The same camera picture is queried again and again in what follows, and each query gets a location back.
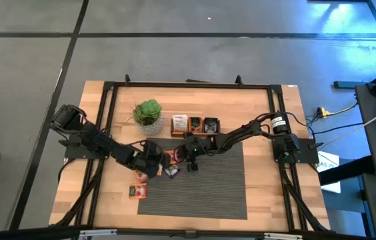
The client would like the dark purple tea packet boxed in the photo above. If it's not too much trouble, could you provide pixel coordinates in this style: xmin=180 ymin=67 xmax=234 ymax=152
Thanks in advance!
xmin=163 ymin=163 xmax=181 ymax=180

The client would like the white paper bag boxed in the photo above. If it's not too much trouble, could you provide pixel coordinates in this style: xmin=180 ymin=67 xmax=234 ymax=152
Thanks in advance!
xmin=316 ymin=150 xmax=342 ymax=194

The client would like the succulent in triangle-patterned pot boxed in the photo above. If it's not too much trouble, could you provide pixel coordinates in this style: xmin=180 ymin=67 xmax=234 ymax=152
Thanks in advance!
xmin=128 ymin=99 xmax=164 ymax=137

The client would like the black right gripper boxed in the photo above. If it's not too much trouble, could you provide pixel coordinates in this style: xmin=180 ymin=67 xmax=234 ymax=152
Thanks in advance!
xmin=178 ymin=132 xmax=216 ymax=173

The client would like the dark green tea packet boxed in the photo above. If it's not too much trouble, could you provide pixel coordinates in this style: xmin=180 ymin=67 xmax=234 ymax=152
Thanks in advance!
xmin=204 ymin=117 xmax=219 ymax=133

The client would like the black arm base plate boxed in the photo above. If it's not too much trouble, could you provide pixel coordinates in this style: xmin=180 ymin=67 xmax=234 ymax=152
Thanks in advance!
xmin=63 ymin=139 xmax=109 ymax=160
xmin=271 ymin=137 xmax=320 ymax=165

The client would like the grey woven placemat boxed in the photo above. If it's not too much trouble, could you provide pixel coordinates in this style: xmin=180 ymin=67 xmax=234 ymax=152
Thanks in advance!
xmin=137 ymin=137 xmax=249 ymax=221

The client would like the black floor bar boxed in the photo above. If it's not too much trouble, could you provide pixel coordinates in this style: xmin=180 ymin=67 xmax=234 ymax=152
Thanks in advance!
xmin=333 ymin=81 xmax=369 ymax=89

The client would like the black metal table frame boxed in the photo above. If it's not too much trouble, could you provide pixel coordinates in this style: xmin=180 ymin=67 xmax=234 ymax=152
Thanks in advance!
xmin=49 ymin=73 xmax=332 ymax=234

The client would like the black crossbar with silver brackets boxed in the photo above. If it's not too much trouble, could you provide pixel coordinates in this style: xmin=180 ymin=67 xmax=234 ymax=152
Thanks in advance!
xmin=0 ymin=225 xmax=376 ymax=240

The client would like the pale thin cable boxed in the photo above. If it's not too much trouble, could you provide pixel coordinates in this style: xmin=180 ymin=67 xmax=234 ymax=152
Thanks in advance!
xmin=317 ymin=101 xmax=376 ymax=151

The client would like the black desk leg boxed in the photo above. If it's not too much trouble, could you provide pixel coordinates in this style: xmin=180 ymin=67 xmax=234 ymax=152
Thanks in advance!
xmin=319 ymin=155 xmax=375 ymax=187

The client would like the black power cable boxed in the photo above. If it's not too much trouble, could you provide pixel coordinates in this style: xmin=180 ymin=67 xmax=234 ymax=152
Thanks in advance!
xmin=303 ymin=113 xmax=365 ymax=137

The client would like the wooden tea organiser box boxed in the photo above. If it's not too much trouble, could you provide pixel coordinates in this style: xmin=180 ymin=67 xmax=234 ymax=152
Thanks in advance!
xmin=170 ymin=115 xmax=221 ymax=139

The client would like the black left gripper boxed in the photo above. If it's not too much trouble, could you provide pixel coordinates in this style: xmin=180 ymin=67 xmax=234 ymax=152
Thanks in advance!
xmin=133 ymin=140 xmax=169 ymax=177

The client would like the orange Ahmad peach tea packet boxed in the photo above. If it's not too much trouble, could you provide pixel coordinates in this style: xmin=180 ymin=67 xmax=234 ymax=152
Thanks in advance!
xmin=128 ymin=183 xmax=148 ymax=200
xmin=135 ymin=169 xmax=149 ymax=183
xmin=165 ymin=149 xmax=181 ymax=166
xmin=189 ymin=117 xmax=203 ymax=133

